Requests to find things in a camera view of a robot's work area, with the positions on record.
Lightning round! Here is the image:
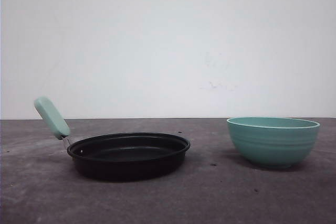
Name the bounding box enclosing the teal ribbed bowl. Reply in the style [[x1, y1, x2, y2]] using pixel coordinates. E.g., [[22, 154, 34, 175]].
[[227, 117, 320, 169]]

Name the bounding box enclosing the black frying pan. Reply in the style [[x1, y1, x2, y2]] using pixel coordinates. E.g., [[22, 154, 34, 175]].
[[34, 97, 191, 181]]

